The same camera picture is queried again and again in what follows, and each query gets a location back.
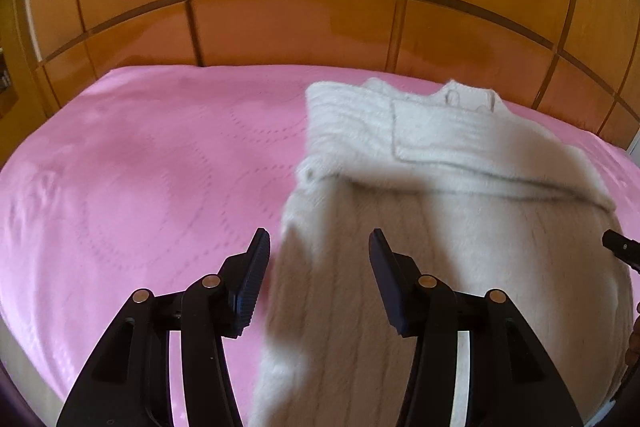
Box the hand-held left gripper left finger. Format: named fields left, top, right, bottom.
left=56, top=227, right=273, bottom=427

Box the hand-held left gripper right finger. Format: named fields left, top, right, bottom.
left=367, top=227, right=584, bottom=427

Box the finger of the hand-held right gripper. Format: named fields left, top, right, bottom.
left=601, top=229, right=640, bottom=276

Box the white knit sweater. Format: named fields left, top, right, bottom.
left=247, top=77, right=633, bottom=427

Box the person's right hand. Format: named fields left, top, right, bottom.
left=623, top=314, right=640, bottom=390

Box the pink bedspread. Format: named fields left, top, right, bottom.
left=0, top=64, right=640, bottom=427

